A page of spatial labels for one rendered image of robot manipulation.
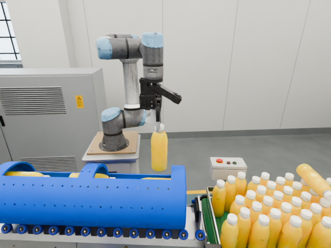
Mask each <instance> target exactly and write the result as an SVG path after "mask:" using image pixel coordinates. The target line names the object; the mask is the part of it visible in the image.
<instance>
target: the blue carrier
mask: <svg viewBox="0 0 331 248"><path fill-rule="evenodd" d="M7 171H15V172H16V171H24V172H36V170H35V168H34V167H33V166H32V165H31V164H30V163H28V162H19V161H10V162H6V163H3V164H1V165H0V223H3V224H32V225H61V226H89V227H118V228H147V229H175V230H184V229H185V226H186V209H187V192H186V171H185V166H184V165H172V166H171V175H164V174H123V173H109V172H108V169H107V167H106V165H105V164H103V163H88V164H86V165H85V166H84V167H83V168H82V170H81V172H79V176H78V178H71V177H69V176H70V174H71V173H72V172H43V171H37V172H39V173H41V174H43V175H49V176H50V177H33V176H4V174H5V173H6V172H7ZM96 173H101V174H105V175H107V176H108V177H115V179H110V178H94V177H95V174H96ZM143 178H171V180H149V179H143ZM72 186H73V187H72ZM97 187H98V188H97ZM107 187H108V188H107ZM117 187H118V188H117ZM137 188H138V189H137ZM147 188H149V189H147ZM158 188H159V189H158ZM168 188H169V190H168ZM152 208H153V209H152ZM162 208H163V209H162Z"/></svg>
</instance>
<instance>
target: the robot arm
mask: <svg viewBox="0 0 331 248"><path fill-rule="evenodd" d="M96 49H97V52H98V58H99V59H101V60H117V59H119V60H120V61H121V62H122V65H123V76H124V86H125V97H126V105H125V106H124V110H121V109H120V108H118V107H112V108H108V109H106V110H104V111H103V112H102V114H101V121H102V128H103V138H102V142H101V143H102V147H103V148H105V149H108V150H115V149H119V148H122V147H124V146H125V145H126V139H125V137H124V134H123V131H122V129H124V128H131V127H139V126H143V125H144V124H145V123H147V124H150V125H154V126H156V132H158V131H159V129H160V123H161V107H162V95H163V96H164V97H166V98H168V99H169V100H171V101H172V102H174V103H175V104H179V103H180V102H181V100H182V96H181V95H179V94H177V93H175V92H173V91H171V90H170V89H168V88H166V87H165V86H163V85H161V84H160V82H162V81H163V76H164V41H163V34H162V33H160V32H144V33H143V34H142V38H139V37H138V36H137V35H135V34H107V35H103V36H101V37H99V38H98V39H97V40H96ZM139 59H142V60H143V76H144V77H141V78H140V79H139V83H140V94H139V83H138V69H137V62H138V61H139ZM151 83H152V84H151ZM150 109H152V111H151V112H150V113H148V114H147V117H148V118H146V110H150Z"/></svg>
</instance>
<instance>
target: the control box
mask: <svg viewBox="0 0 331 248"><path fill-rule="evenodd" d="M218 158H220V159H222V160H223V161H222V162H218V161H217V159H218ZM209 160H210V161H209V169H208V170H209V174H210V178H211V180H227V179H228V176H230V175H231V176H234V177H235V178H236V177H237V175H238V172H244V173H245V174H246V171H247V166H246V164H245V162H244V160H243V159H242V158H238V157H210V159H209ZM227 161H230V162H231V163H230V164H227ZM233 161H236V164H233Z"/></svg>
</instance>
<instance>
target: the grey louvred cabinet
mask: <svg viewBox="0 0 331 248"><path fill-rule="evenodd" d="M106 109H107V104H106V96H105V87H104V79H103V70H102V67H87V68H0V165H1V164H3V163H6V162H10V161H19V162H28V163H30V164H31V165H32V166H33V167H34V168H35V170H36V171H43V172H81V170H82V168H83V167H84V166H85V165H86V163H85V162H83V161H82V158H83V156H84V154H85V153H86V151H87V149H88V147H89V146H90V144H91V142H92V140H93V139H94V137H95V136H96V134H97V132H103V128H102V121H101V114H102V112H103V111H104V110H106Z"/></svg>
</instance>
